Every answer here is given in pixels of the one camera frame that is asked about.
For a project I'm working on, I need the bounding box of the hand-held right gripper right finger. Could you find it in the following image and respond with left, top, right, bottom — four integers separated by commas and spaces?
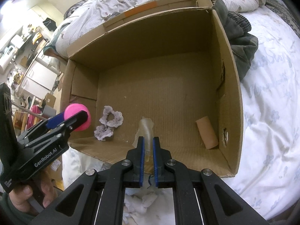
153, 136, 270, 225

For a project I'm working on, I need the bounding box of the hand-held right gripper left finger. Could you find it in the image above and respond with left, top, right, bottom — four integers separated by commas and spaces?
43, 136, 144, 225

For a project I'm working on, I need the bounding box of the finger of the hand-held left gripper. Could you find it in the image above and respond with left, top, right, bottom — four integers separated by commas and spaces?
23, 110, 92, 149
17, 112, 66, 144

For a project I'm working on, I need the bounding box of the pink foam ball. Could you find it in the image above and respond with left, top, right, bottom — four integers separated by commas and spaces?
64, 103, 92, 132

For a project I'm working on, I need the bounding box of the translucent soft plastic piece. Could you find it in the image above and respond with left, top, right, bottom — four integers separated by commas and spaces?
133, 117, 154, 164

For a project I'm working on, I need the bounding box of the large cardboard box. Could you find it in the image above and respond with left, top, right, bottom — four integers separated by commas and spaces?
60, 0, 244, 179

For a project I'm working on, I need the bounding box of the person's left forearm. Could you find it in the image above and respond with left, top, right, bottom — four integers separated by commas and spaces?
0, 191, 39, 225

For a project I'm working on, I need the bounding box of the person's left hand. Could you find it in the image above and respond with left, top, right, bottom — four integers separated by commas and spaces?
10, 167, 59, 215

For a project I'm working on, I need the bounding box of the grey bin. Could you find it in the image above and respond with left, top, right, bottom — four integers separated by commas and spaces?
44, 105, 57, 118

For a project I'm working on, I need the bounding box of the small cardboard box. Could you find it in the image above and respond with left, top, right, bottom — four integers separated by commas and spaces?
43, 93, 56, 110

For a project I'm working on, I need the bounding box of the pink case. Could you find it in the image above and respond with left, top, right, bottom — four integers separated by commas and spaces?
29, 105, 42, 125

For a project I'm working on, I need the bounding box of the lavender lace scrunchie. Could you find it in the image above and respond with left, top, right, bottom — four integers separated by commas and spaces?
94, 124, 114, 142
99, 105, 124, 128

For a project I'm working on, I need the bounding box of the white crumpled cloth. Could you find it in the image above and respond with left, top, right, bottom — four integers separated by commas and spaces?
124, 188, 174, 225

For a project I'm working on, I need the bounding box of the white cabinet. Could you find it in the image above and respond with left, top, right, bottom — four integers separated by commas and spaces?
21, 60, 59, 92

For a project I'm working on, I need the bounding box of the brown cardboard tube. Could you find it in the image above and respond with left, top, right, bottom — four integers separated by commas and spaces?
195, 116, 219, 150

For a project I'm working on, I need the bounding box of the white rice cooker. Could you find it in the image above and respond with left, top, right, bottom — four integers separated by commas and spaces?
0, 45, 17, 74

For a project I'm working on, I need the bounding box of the white checked ruffled quilt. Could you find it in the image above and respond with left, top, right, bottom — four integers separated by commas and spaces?
56, 0, 142, 55

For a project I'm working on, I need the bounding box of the black hanging bag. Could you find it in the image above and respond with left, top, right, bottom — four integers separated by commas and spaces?
43, 18, 58, 32

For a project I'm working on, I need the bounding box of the white floral bed sheet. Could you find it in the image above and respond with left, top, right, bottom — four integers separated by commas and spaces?
61, 3, 300, 224

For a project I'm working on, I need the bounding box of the dark grey-green garment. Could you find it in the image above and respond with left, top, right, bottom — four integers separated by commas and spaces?
196, 0, 260, 80

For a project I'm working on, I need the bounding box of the grey striped knit blanket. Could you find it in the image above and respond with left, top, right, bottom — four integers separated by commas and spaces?
264, 0, 300, 36

